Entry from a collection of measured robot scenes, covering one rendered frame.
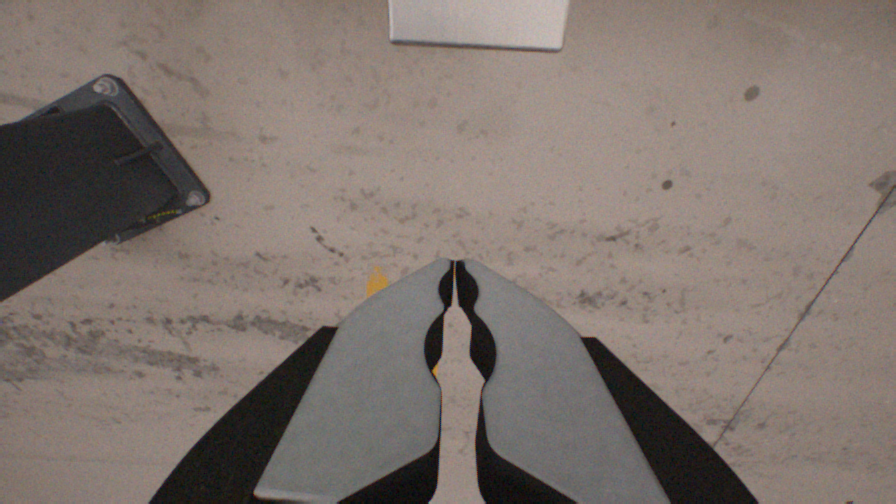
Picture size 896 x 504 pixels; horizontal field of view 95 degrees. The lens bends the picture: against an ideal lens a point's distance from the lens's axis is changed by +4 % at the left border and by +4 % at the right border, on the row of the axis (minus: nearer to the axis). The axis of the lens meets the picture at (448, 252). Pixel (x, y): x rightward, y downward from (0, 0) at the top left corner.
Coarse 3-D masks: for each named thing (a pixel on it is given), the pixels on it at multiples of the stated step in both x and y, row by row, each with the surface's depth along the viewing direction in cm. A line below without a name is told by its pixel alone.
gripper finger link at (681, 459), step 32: (608, 352) 9; (608, 384) 8; (640, 384) 8; (640, 416) 7; (672, 416) 7; (672, 448) 7; (704, 448) 7; (672, 480) 6; (704, 480) 6; (736, 480) 6
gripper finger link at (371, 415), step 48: (384, 288) 11; (432, 288) 11; (336, 336) 9; (384, 336) 9; (432, 336) 10; (336, 384) 8; (384, 384) 8; (432, 384) 8; (288, 432) 7; (336, 432) 7; (384, 432) 7; (432, 432) 7; (288, 480) 6; (336, 480) 6; (384, 480) 6; (432, 480) 7
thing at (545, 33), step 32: (416, 0) 6; (448, 0) 6; (480, 0) 6; (512, 0) 6; (544, 0) 6; (416, 32) 7; (448, 32) 7; (480, 32) 7; (512, 32) 7; (544, 32) 7
